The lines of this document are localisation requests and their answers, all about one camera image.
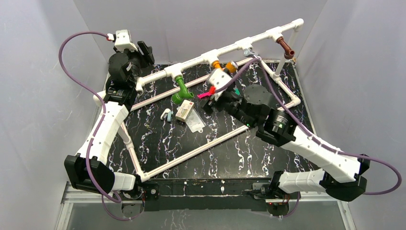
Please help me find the chrome metal faucet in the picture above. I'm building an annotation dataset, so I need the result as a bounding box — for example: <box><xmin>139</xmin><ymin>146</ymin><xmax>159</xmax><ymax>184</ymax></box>
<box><xmin>243</xmin><ymin>47</ymin><xmax>262</xmax><ymax>62</ymax></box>

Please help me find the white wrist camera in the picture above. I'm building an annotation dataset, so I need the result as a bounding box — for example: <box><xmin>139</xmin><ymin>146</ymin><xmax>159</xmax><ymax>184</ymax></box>
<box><xmin>206</xmin><ymin>69</ymin><xmax>232</xmax><ymax>89</ymax></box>
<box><xmin>107</xmin><ymin>29</ymin><xmax>138</xmax><ymax>52</ymax></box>

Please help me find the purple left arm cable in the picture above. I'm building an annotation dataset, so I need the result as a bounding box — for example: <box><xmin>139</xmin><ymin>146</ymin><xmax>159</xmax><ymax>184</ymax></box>
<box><xmin>58</xmin><ymin>31</ymin><xmax>145</xmax><ymax>222</ymax></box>

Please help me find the green plastic faucet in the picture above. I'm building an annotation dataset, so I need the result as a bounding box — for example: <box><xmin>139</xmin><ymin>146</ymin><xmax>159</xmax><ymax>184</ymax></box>
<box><xmin>171</xmin><ymin>75</ymin><xmax>194</xmax><ymax>105</ymax></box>

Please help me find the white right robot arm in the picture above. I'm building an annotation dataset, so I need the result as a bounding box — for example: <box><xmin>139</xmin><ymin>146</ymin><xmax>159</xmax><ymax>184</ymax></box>
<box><xmin>202</xmin><ymin>85</ymin><xmax>370</xmax><ymax>202</ymax></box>

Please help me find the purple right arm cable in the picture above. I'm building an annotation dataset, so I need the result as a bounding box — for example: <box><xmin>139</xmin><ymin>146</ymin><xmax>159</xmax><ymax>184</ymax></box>
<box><xmin>214</xmin><ymin>57</ymin><xmax>403</xmax><ymax>196</ymax></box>

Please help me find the white teal thread tape roll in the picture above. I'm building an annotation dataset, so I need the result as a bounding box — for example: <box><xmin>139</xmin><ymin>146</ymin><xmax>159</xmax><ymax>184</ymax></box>
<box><xmin>160</xmin><ymin>108</ymin><xmax>173</xmax><ymax>122</ymax></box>

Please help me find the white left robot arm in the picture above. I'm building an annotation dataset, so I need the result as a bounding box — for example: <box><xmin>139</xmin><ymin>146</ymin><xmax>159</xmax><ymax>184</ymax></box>
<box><xmin>64</xmin><ymin>41</ymin><xmax>155</xmax><ymax>199</ymax></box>

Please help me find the white PVC pipe frame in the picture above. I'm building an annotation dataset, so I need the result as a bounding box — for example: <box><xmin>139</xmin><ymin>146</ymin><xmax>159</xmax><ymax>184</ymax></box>
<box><xmin>118</xmin><ymin>18</ymin><xmax>304</xmax><ymax>182</ymax></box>

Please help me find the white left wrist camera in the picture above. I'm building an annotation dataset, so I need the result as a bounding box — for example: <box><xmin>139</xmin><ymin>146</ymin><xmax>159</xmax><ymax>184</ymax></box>
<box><xmin>107</xmin><ymin>29</ymin><xmax>138</xmax><ymax>52</ymax></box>

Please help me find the black marble table mat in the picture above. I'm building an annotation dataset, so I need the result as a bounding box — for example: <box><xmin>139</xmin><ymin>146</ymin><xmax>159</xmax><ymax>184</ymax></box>
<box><xmin>107</xmin><ymin>63</ymin><xmax>318</xmax><ymax>179</ymax></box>

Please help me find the pink plastic strip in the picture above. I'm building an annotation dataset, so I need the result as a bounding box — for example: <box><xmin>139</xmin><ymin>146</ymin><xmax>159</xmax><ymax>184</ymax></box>
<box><xmin>197</xmin><ymin>86</ymin><xmax>216</xmax><ymax>99</ymax></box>

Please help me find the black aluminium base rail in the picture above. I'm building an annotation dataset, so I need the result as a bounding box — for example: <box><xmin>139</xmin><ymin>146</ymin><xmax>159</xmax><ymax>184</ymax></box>
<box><xmin>120</xmin><ymin>178</ymin><xmax>297</xmax><ymax>212</ymax></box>

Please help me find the clear plastic bag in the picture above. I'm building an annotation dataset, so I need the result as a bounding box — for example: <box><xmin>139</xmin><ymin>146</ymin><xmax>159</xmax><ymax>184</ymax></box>
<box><xmin>186</xmin><ymin>109</ymin><xmax>206</xmax><ymax>133</ymax></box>

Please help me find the orange plastic faucet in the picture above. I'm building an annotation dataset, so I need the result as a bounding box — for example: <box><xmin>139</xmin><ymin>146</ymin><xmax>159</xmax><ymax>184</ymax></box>
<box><xmin>211</xmin><ymin>60</ymin><xmax>238</xmax><ymax>74</ymax></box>

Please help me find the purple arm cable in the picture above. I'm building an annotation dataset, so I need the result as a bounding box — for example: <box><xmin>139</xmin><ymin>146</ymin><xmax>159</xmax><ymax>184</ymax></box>
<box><xmin>214</xmin><ymin>57</ymin><xmax>403</xmax><ymax>196</ymax></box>
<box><xmin>58</xmin><ymin>31</ymin><xmax>145</xmax><ymax>222</ymax></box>

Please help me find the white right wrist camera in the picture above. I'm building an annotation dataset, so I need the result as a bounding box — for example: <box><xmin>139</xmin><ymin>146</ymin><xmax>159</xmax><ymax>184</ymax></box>
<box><xmin>206</xmin><ymin>69</ymin><xmax>232</xmax><ymax>89</ymax></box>

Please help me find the brown plastic faucet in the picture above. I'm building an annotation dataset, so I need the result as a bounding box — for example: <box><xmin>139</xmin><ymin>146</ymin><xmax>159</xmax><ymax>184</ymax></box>
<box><xmin>276</xmin><ymin>36</ymin><xmax>295</xmax><ymax>59</ymax></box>

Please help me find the small beige cardboard box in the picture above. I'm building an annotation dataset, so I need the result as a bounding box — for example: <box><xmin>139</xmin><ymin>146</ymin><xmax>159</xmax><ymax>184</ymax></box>
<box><xmin>175</xmin><ymin>100</ymin><xmax>194</xmax><ymax>122</ymax></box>

